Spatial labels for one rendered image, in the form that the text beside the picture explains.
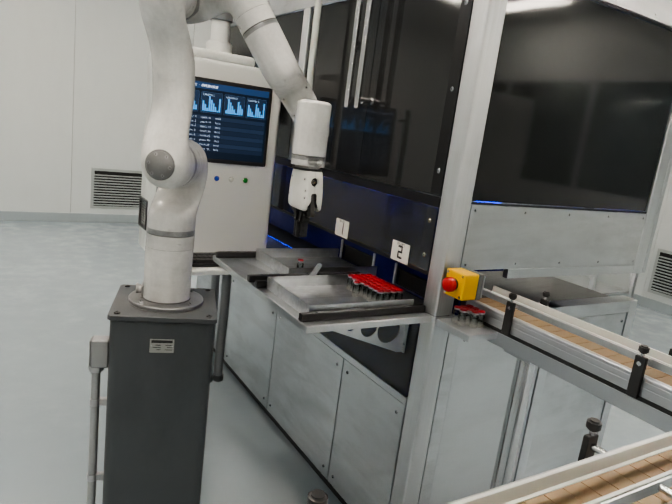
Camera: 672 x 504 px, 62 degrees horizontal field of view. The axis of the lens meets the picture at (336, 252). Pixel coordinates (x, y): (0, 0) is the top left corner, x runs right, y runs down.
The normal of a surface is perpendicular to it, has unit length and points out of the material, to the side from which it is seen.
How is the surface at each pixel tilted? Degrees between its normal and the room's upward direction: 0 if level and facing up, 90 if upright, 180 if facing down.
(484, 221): 90
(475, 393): 90
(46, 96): 90
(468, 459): 90
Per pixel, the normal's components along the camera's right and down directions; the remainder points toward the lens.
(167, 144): 0.06, -0.25
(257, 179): 0.51, 0.25
